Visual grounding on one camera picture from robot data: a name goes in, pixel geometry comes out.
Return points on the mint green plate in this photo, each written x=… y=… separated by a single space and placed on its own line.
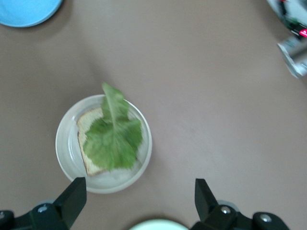
x=158 y=226

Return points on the green lettuce leaf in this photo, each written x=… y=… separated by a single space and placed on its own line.
x=112 y=143

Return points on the white bread slice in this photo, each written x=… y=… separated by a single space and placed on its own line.
x=86 y=121

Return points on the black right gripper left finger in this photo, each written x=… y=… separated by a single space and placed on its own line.
x=67 y=206

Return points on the beige plate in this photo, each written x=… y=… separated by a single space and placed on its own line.
x=68 y=143

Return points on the red digit display module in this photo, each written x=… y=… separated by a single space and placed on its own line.
x=304 y=33

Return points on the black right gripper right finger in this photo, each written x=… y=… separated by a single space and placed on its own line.
x=208 y=210

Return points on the grey aluminium camera post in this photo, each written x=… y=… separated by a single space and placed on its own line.
x=295 y=57

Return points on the blue plate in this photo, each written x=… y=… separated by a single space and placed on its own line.
x=24 y=12

